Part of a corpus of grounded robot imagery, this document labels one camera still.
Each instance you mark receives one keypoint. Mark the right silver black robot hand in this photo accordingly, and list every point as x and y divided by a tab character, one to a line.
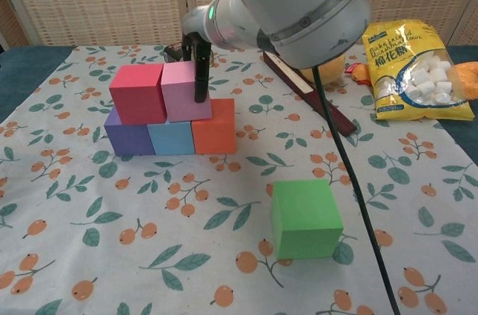
196	22

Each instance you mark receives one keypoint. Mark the pink foam cube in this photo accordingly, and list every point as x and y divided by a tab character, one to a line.
179	98

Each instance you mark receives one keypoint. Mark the red foam cube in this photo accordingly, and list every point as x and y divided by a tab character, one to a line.
138	98

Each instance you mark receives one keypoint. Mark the orange foam cube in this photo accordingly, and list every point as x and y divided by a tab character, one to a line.
214	136

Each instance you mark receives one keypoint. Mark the purple foam cube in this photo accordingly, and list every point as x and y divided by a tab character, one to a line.
128	139

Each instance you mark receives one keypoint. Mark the green foam cube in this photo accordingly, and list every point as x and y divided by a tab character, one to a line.
304	218

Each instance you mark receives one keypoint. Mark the black metal tin can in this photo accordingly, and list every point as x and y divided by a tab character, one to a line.
173	52

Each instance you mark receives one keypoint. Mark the light blue foam cube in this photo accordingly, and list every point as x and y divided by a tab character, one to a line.
172	139

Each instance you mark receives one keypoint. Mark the yellow plush chick toy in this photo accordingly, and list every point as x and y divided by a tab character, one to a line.
333	68

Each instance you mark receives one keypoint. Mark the dark red folded fan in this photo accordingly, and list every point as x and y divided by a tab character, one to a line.
345	124

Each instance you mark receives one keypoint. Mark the floral print tablecloth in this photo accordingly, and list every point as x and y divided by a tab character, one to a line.
149	218

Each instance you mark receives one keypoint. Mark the yellow marshmallow bag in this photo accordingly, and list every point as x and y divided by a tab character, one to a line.
411	80

